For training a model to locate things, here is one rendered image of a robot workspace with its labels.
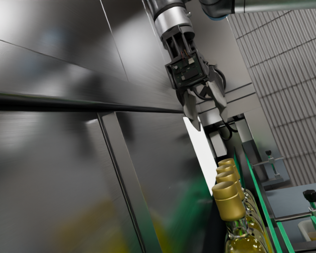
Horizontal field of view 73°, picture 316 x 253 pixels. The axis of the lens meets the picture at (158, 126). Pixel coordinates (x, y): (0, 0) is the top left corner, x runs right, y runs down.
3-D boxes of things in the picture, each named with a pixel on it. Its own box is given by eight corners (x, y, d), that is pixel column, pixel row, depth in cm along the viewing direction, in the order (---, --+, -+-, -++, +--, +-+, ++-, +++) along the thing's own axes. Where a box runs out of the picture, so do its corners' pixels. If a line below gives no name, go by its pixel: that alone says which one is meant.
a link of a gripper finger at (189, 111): (181, 135, 45) (175, 91, 44) (188, 132, 50) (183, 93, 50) (195, 133, 43) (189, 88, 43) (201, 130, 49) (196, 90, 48)
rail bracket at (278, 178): (261, 194, 117) (246, 155, 119) (294, 186, 112) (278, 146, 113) (262, 197, 113) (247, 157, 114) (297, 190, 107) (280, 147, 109)
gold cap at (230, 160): (225, 178, 49) (218, 160, 49) (241, 175, 47) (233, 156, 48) (223, 183, 46) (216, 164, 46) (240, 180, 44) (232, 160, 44)
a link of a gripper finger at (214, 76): (210, 104, 46) (189, 72, 47) (212, 105, 47) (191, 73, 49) (230, 91, 44) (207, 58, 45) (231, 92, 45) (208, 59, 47)
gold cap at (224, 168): (223, 187, 43) (215, 166, 44) (241, 183, 42) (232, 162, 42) (222, 193, 40) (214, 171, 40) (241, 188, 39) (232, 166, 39)
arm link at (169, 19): (162, 32, 52) (193, 14, 49) (168, 49, 52) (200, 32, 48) (148, 21, 45) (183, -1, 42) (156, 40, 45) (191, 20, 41)
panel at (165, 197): (214, 173, 118) (192, 115, 120) (219, 171, 117) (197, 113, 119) (168, 323, 33) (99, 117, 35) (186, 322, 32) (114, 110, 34)
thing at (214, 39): (212, 123, 209) (181, 39, 215) (251, 109, 197) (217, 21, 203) (203, 126, 143) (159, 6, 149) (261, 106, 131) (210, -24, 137)
